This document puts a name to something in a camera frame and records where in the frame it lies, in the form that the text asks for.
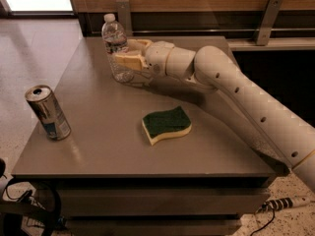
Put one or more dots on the green yellow sponge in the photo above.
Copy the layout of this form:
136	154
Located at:
168	124

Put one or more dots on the metal bracket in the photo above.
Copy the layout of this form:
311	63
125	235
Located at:
124	15
264	30

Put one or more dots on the right metal bracket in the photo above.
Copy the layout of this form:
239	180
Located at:
264	30

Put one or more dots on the silver blue drink can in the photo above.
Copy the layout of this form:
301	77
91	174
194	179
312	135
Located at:
46	107

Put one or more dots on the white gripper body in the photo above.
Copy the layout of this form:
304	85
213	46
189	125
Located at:
157	58

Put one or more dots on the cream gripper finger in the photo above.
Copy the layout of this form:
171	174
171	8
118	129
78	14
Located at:
133	60
140	45

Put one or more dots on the clear plastic water bottle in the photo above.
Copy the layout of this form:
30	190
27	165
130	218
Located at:
115	41

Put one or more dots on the grey drawer cabinet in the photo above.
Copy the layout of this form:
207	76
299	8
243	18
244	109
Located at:
160	161

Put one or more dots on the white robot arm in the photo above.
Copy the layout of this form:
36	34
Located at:
204	68

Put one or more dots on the white power strip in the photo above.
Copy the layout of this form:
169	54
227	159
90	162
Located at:
284	203

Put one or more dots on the left metal bracket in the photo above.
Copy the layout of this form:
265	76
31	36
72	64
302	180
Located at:
124	15

